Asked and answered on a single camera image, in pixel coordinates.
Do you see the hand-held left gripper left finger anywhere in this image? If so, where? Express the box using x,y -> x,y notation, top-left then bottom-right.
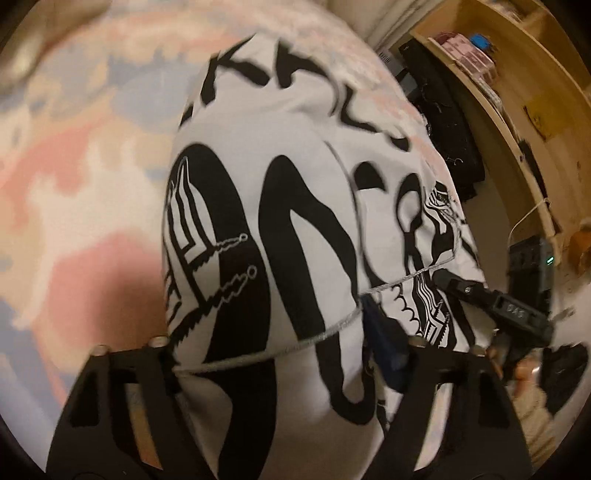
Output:
46,339 -> 199,480

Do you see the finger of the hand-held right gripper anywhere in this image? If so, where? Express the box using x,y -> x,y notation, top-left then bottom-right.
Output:
434,269 -> 497,305

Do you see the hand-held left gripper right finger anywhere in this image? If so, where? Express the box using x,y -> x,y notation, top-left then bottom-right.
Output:
362,295 -> 527,480

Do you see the black and white printed jacket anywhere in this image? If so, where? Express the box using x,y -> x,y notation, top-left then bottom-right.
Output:
159,34 -> 490,480

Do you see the person's right hand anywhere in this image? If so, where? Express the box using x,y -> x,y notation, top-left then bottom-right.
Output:
487,344 -> 541,400

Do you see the dark cloth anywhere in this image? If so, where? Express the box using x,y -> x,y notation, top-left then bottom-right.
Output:
540,344 -> 589,414

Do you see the pastel patterned bed blanket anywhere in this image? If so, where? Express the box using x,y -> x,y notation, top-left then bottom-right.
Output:
0,0 -> 444,462

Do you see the pink drawer organizer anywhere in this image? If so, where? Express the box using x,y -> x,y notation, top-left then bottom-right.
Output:
436,32 -> 497,77

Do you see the curved wooden desk shelf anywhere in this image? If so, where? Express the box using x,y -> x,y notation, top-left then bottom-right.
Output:
409,0 -> 591,268

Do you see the white cable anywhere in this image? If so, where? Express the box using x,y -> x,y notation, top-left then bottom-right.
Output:
508,198 -> 552,250

